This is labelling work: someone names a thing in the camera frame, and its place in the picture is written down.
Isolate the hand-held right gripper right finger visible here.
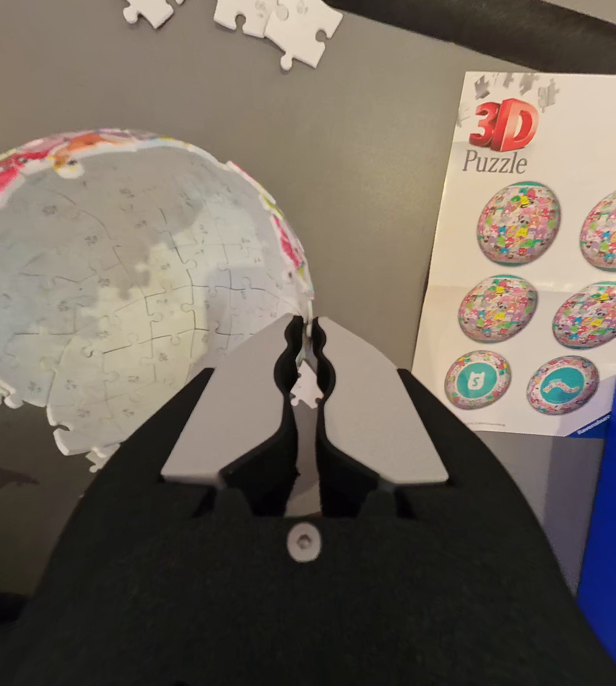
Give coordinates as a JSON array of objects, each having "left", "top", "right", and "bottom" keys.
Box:
[{"left": 311, "top": 315, "right": 449, "bottom": 515}]

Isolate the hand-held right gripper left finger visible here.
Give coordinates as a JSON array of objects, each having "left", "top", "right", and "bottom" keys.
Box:
[{"left": 161, "top": 315, "right": 304, "bottom": 515}]

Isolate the colourful puzzle ball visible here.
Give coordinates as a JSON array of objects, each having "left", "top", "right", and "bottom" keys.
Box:
[{"left": 0, "top": 129, "right": 316, "bottom": 472}]

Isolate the puzzle instruction leaflet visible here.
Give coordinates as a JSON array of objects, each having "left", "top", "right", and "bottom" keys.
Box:
[{"left": 412, "top": 70, "right": 616, "bottom": 438}]

